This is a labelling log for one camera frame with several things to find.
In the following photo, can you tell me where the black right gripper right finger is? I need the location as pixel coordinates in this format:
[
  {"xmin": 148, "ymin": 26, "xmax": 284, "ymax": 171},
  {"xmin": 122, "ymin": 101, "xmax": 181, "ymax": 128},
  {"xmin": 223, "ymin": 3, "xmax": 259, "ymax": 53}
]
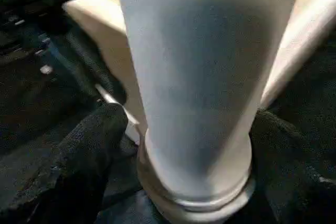
[{"xmin": 248, "ymin": 107, "xmax": 336, "ymax": 224}]

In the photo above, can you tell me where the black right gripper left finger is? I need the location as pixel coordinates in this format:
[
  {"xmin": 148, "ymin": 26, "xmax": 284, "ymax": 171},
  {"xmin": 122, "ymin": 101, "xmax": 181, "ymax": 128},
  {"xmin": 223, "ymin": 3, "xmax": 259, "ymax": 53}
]
[{"xmin": 15, "ymin": 102, "xmax": 129, "ymax": 224}]

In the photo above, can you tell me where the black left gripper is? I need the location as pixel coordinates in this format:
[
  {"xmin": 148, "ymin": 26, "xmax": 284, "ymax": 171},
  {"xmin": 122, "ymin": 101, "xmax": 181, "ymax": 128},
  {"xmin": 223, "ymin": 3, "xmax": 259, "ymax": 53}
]
[{"xmin": 0, "ymin": 0, "xmax": 127, "ymax": 105}]

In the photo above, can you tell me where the white plastic table top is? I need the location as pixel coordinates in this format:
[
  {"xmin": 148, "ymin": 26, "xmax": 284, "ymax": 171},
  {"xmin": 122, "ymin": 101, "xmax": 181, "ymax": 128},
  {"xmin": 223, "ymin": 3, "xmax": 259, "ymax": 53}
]
[{"xmin": 51, "ymin": 0, "xmax": 336, "ymax": 224}]

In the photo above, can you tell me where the white plastic table leg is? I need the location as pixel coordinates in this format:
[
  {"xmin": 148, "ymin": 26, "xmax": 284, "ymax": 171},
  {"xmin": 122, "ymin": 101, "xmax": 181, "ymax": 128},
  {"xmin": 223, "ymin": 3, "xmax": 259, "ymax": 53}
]
[{"xmin": 110, "ymin": 0, "xmax": 308, "ymax": 208}]

